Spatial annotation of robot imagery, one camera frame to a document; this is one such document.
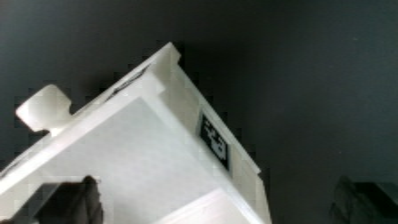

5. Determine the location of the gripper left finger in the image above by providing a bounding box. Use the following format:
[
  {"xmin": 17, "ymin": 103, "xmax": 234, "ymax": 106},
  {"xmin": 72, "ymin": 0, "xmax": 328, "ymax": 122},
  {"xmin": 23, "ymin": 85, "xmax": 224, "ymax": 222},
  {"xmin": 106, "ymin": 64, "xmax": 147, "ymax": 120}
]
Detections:
[{"xmin": 33, "ymin": 175, "xmax": 106, "ymax": 224}]

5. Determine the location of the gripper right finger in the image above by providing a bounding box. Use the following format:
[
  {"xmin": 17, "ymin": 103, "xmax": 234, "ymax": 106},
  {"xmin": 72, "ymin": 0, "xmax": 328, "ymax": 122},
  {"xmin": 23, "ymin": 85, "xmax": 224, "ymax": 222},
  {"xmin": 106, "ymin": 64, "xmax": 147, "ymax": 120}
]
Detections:
[{"xmin": 328, "ymin": 176, "xmax": 398, "ymax": 224}]

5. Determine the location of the white drawer box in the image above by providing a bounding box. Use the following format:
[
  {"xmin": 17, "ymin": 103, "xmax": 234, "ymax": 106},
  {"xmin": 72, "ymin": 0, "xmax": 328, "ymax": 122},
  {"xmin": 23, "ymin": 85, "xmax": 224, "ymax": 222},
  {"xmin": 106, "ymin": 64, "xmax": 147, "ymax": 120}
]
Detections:
[{"xmin": 0, "ymin": 46, "xmax": 271, "ymax": 224}]

